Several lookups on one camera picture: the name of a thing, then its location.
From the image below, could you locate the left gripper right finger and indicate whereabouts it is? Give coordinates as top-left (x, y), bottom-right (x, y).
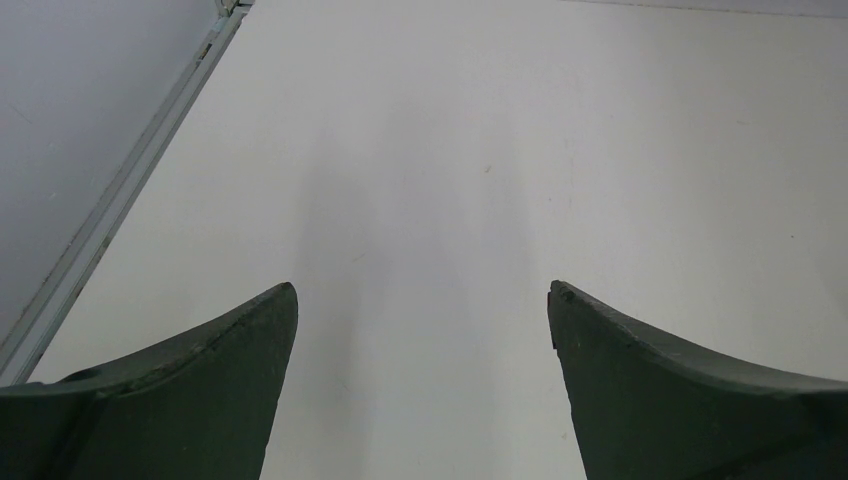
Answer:
top-left (547, 281), bottom-right (847, 479)

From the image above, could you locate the left aluminium frame rail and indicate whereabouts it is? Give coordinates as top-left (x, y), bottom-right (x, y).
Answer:
top-left (1, 1), bottom-right (251, 386)

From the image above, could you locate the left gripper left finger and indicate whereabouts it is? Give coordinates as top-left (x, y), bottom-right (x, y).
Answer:
top-left (1, 283), bottom-right (298, 479)

